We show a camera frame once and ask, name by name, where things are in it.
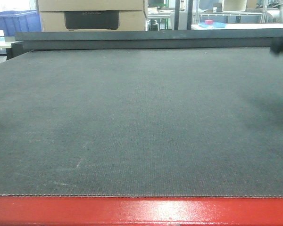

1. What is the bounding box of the black vertical post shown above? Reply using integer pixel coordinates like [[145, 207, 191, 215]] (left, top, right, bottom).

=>
[[174, 0, 180, 31]]

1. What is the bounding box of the small red block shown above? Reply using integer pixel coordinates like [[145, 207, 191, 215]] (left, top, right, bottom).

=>
[[205, 19, 213, 25]]

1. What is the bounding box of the red conveyor frame edge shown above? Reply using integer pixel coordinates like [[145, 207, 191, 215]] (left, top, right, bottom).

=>
[[0, 196, 283, 226]]

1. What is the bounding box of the light blue tray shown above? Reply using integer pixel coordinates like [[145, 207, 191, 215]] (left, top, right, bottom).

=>
[[198, 22, 226, 29]]

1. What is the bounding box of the large cardboard box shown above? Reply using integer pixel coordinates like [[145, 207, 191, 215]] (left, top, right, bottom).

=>
[[36, 0, 148, 32]]

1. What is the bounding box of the blue plastic crate background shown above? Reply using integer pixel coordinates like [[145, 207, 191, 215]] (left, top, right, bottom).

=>
[[0, 10, 42, 37]]

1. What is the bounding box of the dark green conveyor belt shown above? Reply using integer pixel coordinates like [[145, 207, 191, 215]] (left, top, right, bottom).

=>
[[0, 48, 283, 197]]

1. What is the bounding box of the dark conveyor end rail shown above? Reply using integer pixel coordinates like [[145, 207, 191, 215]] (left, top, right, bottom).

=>
[[15, 28, 283, 50]]

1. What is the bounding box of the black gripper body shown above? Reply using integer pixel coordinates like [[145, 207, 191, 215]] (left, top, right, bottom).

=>
[[270, 37, 283, 55]]

